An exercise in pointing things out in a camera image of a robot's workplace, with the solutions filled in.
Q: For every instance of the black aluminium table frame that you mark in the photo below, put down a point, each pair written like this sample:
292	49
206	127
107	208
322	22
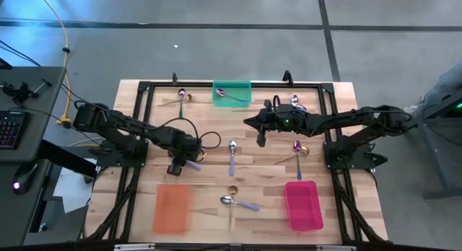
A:
162	84

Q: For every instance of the white paper sheet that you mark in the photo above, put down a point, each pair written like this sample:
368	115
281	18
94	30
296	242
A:
76	186

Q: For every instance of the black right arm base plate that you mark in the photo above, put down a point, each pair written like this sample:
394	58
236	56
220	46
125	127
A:
361	159

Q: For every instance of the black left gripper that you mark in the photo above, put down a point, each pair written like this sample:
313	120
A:
186	144

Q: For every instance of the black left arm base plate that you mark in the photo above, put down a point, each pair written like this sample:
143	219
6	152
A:
108	159

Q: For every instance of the black frame post mount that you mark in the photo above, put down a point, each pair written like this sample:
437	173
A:
174	78
287	77

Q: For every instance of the teal plastic bin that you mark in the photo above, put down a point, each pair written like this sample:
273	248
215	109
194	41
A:
238	88

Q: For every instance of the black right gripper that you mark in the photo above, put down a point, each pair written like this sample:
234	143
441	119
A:
281	117

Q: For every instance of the gold spoon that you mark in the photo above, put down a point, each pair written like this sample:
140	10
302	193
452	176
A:
305	150
188	97
232	189
204	156

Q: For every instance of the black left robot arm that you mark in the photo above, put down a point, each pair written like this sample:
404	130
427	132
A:
119	126

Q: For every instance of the grey office desk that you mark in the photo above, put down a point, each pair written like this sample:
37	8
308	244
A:
32	85

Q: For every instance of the black clamp stand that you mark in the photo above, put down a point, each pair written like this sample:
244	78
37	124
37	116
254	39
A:
19	90

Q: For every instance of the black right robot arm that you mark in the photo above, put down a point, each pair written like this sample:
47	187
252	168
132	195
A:
361	117

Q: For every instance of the pink plastic bin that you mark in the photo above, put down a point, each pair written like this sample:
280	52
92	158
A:
303	207

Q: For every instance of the black backlit keyboard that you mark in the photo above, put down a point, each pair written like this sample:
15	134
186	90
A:
11	130

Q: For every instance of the orange plastic bin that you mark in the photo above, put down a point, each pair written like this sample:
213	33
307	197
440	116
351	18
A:
171	211

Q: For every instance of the black computer mouse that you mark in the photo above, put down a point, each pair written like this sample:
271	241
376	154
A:
23	179

